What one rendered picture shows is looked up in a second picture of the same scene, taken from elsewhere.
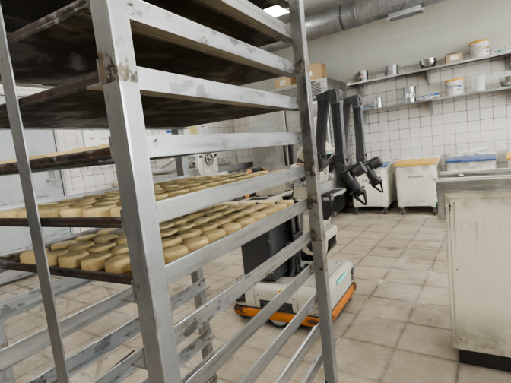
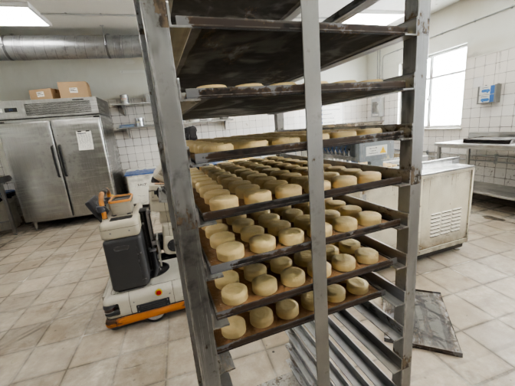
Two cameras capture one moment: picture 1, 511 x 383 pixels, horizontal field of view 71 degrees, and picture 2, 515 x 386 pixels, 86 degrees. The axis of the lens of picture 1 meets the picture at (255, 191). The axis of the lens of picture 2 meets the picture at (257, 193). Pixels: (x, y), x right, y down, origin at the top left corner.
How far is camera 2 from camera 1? 0.86 m
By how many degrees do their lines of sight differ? 49
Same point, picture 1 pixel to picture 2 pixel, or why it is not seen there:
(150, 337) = (410, 317)
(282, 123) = (49, 135)
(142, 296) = (410, 297)
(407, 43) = not seen: hidden behind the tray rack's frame
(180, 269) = (375, 279)
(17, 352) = not seen: outside the picture
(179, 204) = (371, 242)
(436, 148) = not seen: hidden behind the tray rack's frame
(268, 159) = (34, 171)
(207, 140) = (348, 198)
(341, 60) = (100, 81)
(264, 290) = (140, 296)
